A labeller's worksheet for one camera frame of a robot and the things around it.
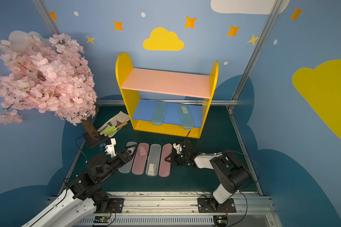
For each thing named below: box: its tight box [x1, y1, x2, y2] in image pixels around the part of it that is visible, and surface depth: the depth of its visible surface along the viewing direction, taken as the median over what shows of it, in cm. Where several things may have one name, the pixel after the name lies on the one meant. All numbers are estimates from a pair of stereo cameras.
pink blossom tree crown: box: [0, 34, 98, 126], surface depth 59 cm
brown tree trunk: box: [81, 117, 99, 139], surface depth 93 cm
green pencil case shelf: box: [151, 101, 167, 126], surface depth 98 cm
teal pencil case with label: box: [177, 104, 195, 131], surface depth 98 cm
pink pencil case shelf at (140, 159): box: [131, 142, 150, 175], surface depth 90 cm
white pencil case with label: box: [145, 143, 162, 177], surface depth 92 cm
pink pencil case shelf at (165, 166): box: [158, 143, 173, 178], surface depth 90 cm
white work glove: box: [97, 110, 131, 139], surface depth 113 cm
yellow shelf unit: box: [115, 52, 219, 140], surface depth 94 cm
